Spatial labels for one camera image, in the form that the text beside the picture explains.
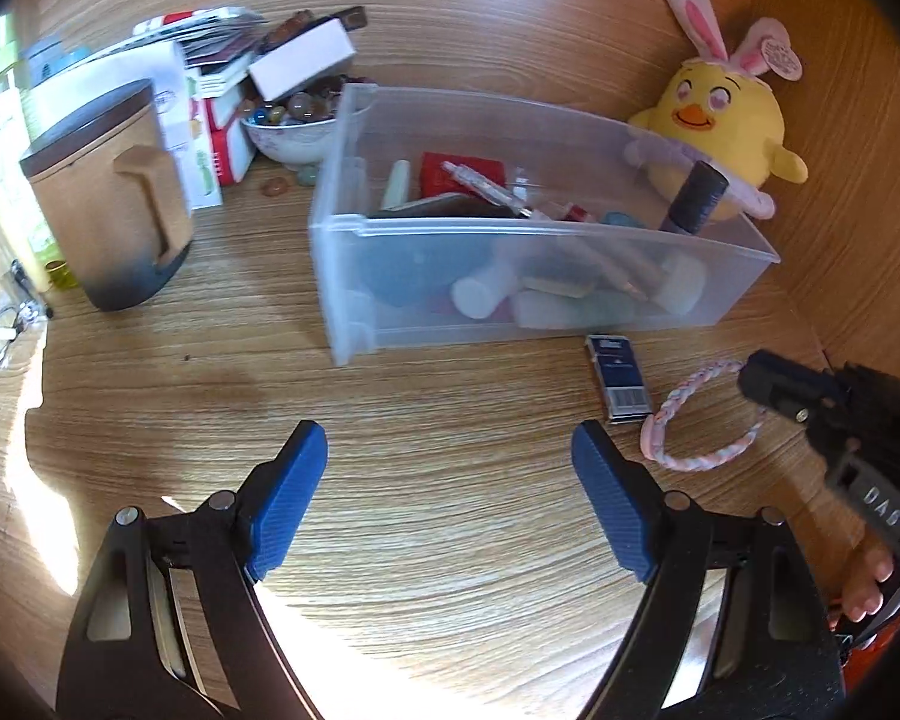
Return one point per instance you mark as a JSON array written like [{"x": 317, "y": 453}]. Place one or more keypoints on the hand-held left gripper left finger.
[{"x": 285, "y": 495}]

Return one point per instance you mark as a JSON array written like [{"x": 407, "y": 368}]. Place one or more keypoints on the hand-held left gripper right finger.
[{"x": 615, "y": 502}]

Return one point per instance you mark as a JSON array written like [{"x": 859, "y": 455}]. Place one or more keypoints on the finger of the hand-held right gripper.
[{"x": 780, "y": 386}]

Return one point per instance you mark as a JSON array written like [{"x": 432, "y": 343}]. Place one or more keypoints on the small dark blue box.
[{"x": 616, "y": 375}]

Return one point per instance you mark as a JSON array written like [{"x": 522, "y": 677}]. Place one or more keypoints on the wide mint tube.
[{"x": 570, "y": 311}]

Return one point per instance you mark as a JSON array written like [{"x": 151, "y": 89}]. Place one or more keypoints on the black pump bottle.
[{"x": 694, "y": 195}]

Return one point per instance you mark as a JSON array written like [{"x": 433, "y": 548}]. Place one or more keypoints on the clear plastic bin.
[{"x": 345, "y": 277}]

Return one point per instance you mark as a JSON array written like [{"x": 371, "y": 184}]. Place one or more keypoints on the cream tube red cap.
[{"x": 579, "y": 212}]

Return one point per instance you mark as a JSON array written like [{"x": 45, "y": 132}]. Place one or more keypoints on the slim mint tube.
[{"x": 397, "y": 184}]

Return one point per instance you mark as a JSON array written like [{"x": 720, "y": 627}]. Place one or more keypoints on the red foil packet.
[{"x": 450, "y": 176}]

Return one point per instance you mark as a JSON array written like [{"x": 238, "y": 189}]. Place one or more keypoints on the person's right hand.
[{"x": 862, "y": 577}]

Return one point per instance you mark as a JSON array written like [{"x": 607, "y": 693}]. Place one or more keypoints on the yellow chick plush bunny ears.
[{"x": 720, "y": 120}]

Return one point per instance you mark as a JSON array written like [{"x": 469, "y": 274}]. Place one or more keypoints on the small brown stone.
[{"x": 273, "y": 186}]

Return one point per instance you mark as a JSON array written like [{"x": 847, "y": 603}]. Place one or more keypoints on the small grey stone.
[{"x": 305, "y": 178}]

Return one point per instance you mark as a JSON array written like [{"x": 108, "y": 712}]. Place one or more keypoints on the black pen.
[{"x": 22, "y": 281}]

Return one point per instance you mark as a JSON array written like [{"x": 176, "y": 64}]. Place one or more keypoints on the brown lidded mug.
[{"x": 82, "y": 217}]

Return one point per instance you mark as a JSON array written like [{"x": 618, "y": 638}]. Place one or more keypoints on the red white carton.
[{"x": 229, "y": 142}]

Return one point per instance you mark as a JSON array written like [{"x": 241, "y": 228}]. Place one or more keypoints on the white rectangular box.
[{"x": 304, "y": 60}]

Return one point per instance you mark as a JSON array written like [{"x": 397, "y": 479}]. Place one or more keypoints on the brown wooden block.
[{"x": 349, "y": 19}]

